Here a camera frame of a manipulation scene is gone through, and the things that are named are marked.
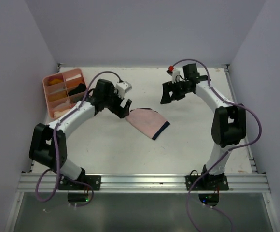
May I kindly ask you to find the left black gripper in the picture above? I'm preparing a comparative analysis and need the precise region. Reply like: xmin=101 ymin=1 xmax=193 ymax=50
xmin=103 ymin=86 xmax=131 ymax=117

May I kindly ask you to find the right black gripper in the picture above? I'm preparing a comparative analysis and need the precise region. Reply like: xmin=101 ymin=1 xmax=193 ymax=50
xmin=161 ymin=78 xmax=191 ymax=103

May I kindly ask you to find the pink underwear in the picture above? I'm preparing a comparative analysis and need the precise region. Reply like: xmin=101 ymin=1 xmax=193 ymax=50
xmin=125 ymin=108 xmax=170 ymax=140

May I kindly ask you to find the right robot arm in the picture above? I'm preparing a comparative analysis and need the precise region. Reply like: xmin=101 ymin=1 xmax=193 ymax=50
xmin=160 ymin=64 xmax=246 ymax=190

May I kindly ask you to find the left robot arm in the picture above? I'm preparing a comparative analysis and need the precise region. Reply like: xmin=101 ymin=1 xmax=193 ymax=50
xmin=29 ymin=79 xmax=132 ymax=190

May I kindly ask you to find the black rolled garment in tray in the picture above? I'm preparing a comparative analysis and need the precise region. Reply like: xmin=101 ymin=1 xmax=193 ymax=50
xmin=68 ymin=83 xmax=86 ymax=96

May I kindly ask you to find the white rolled garment in tray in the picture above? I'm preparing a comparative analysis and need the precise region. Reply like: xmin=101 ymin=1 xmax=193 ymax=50
xmin=65 ymin=74 xmax=82 ymax=81

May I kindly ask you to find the pink divided organizer tray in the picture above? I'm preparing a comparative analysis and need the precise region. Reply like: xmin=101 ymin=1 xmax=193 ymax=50
xmin=42 ymin=68 xmax=86 ymax=119

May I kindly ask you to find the cream rolled garment in tray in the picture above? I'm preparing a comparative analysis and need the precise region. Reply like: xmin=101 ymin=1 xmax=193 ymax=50
xmin=54 ymin=109 xmax=70 ymax=119

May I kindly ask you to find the orange rolled garment in tray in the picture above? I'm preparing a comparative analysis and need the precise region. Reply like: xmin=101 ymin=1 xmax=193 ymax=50
xmin=48 ymin=92 xmax=67 ymax=102

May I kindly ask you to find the yellow rolled garment in tray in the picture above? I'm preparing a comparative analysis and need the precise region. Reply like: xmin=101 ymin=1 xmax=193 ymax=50
xmin=48 ymin=78 xmax=64 ymax=86

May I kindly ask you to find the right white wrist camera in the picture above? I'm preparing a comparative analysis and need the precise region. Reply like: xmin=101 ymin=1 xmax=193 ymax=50
xmin=166 ymin=66 xmax=181 ymax=84

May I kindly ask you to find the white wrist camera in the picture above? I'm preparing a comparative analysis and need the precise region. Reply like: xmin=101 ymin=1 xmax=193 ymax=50
xmin=115 ymin=82 xmax=132 ymax=99
xmin=166 ymin=66 xmax=181 ymax=84

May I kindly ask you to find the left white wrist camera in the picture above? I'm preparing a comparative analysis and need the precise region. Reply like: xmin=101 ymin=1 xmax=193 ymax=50
xmin=115 ymin=82 xmax=132 ymax=99

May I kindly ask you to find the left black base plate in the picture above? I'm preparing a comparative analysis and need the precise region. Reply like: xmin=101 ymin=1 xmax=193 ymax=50
xmin=58 ymin=175 xmax=101 ymax=191

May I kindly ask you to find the aluminium mounting rail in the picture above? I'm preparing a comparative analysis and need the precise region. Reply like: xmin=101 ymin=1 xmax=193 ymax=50
xmin=16 ymin=173 xmax=270 ymax=193

